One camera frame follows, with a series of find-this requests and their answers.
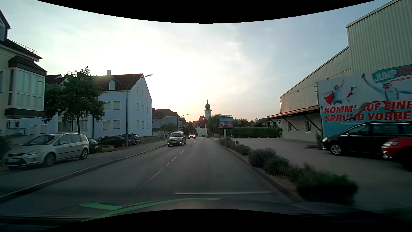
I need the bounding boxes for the church tower with onion dome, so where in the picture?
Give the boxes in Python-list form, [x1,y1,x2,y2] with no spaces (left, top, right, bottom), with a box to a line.
[192,100,212,137]

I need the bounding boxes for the group of trees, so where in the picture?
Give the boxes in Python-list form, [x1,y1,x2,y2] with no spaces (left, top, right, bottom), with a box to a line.
[207,113,256,136]

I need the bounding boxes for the advertising display board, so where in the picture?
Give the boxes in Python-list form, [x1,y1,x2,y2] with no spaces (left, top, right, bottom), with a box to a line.
[218,115,234,138]

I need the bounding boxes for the dark oncoming car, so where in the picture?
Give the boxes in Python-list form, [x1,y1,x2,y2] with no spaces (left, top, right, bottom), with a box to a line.
[167,131,186,147]

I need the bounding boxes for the white house with red roof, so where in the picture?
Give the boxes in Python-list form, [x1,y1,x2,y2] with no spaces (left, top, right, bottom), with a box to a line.
[152,108,187,136]

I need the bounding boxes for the green hedge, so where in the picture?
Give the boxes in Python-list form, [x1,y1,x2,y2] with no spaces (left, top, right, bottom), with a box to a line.
[230,126,282,139]

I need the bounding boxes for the grey asphalt road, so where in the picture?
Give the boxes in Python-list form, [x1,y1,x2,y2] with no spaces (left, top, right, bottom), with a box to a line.
[0,137,294,217]

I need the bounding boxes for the low house with dark roof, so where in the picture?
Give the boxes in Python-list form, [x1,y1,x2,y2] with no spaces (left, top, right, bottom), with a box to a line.
[252,118,281,128]

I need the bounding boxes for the road markings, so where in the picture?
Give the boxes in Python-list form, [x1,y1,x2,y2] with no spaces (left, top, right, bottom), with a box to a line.
[129,139,196,198]

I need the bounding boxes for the white house with dark roof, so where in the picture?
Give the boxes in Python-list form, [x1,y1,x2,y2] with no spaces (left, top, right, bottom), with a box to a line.
[6,70,153,139]

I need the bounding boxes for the row of low bushes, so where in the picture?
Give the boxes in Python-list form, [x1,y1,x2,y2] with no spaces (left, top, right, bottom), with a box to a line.
[218,137,358,203]

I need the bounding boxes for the car's own bonnet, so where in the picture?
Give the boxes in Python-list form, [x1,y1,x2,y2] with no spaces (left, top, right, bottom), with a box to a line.
[0,197,412,232]

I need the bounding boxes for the green tree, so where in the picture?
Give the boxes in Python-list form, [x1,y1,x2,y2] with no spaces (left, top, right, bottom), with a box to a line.
[42,67,106,134]

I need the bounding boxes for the grey pavement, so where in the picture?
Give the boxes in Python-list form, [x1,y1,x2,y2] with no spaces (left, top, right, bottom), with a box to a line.
[0,140,168,198]

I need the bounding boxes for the paved forecourt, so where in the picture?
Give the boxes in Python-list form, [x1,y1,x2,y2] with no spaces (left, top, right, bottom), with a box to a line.
[232,137,412,211]

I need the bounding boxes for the large printed billboard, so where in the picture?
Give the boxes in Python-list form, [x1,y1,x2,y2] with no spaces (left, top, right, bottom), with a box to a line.
[317,64,412,138]

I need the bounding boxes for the silver car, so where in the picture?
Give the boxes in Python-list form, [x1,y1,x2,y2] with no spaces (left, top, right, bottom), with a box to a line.
[3,132,90,170]

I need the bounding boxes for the black car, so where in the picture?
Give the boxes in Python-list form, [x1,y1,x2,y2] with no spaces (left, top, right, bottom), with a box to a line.
[321,120,412,156]

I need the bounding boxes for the large beige hall building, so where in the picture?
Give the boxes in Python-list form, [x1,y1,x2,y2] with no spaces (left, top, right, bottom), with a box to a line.
[267,0,412,142]

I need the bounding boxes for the cream building with bay window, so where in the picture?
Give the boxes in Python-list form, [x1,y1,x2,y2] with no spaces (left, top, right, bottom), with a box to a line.
[0,10,48,137]

